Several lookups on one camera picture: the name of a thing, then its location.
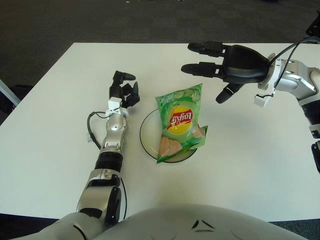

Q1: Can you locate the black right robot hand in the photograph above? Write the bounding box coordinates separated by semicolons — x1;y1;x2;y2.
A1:
180;41;272;105

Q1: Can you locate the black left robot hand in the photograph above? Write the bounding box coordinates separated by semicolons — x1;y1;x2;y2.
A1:
108;70;140;109

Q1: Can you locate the green Lays chips bag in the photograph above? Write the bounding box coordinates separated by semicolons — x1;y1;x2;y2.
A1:
153;83;209;165

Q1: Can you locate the white plate with black rim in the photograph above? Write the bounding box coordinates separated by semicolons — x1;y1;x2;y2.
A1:
139;108;201;165

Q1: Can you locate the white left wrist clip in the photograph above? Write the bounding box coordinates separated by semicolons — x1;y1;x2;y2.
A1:
104;97;122;116

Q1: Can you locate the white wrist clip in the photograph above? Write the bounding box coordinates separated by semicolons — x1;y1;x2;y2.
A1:
253;93;272;108
104;97;122;116

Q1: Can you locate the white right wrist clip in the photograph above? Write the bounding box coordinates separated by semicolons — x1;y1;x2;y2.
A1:
253;93;272;108

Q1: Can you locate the black office chair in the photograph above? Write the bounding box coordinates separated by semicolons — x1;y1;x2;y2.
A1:
305;18;320;37

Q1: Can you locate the black bag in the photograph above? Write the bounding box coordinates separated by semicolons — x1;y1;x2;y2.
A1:
8;84;35;106

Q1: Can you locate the white side table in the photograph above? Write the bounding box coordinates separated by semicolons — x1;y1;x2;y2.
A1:
0;79;21;105

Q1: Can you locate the silver robot torso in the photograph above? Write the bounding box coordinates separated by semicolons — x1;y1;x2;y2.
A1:
93;203;301;240

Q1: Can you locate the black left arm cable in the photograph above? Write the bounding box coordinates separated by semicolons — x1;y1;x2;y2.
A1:
86;109;128;223

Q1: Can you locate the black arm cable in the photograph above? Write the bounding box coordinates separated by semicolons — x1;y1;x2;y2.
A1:
269;36;320;88
86;109;128;223

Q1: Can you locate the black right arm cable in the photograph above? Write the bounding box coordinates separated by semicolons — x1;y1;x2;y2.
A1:
269;36;320;88

